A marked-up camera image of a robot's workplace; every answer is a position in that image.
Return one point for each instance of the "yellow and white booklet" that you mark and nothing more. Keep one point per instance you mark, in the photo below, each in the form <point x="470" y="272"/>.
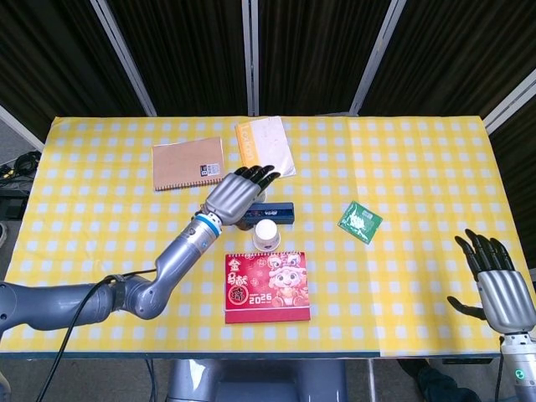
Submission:
<point x="268" y="142"/>

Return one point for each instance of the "floral paper cup lined bottom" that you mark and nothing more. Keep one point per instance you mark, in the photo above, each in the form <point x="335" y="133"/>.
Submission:
<point x="266" y="235"/>

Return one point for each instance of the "dark ribbed screen panel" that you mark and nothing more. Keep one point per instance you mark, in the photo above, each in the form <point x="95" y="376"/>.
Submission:
<point x="188" y="54"/>
<point x="460" y="54"/>
<point x="318" y="54"/>
<point x="50" y="54"/>

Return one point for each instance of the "dark blue long box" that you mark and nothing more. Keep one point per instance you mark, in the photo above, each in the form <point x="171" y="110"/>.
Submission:
<point x="280" y="209"/>

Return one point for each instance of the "white screen frame post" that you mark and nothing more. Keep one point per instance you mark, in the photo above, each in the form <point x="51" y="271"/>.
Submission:
<point x="511" y="100"/>
<point x="377" y="58"/>
<point x="123" y="58"/>
<point x="21" y="125"/>
<point x="250" y="54"/>

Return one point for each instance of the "red desk calendar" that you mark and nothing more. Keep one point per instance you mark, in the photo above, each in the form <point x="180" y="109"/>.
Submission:
<point x="268" y="289"/>

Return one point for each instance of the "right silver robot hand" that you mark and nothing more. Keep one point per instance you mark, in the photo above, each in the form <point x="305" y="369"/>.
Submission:
<point x="506" y="297"/>

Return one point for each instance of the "dark blue cloth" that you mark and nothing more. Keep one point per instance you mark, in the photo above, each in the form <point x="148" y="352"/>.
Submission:
<point x="435" y="383"/>

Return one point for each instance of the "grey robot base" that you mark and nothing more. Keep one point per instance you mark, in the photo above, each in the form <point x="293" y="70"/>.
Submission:
<point x="251" y="381"/>

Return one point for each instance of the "brown spiral notebook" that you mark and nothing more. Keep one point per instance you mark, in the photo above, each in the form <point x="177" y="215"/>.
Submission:
<point x="180" y="163"/>

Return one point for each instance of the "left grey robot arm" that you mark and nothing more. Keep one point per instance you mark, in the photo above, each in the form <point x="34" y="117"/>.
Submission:
<point x="176" y="255"/>

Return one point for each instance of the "green foil packet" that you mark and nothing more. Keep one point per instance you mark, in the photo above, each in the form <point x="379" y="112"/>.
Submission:
<point x="360" y="222"/>

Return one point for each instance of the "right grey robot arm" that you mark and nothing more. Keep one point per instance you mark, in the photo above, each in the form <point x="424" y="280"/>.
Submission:
<point x="521" y="368"/>

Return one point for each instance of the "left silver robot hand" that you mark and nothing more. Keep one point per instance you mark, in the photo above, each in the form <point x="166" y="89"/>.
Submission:
<point x="232" y="197"/>

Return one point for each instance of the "black floor box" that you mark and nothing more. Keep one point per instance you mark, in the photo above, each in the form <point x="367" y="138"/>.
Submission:
<point x="10" y="207"/>

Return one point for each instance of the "yellow checkered tablecloth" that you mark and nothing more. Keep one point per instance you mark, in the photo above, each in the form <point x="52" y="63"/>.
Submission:
<point x="419" y="167"/>

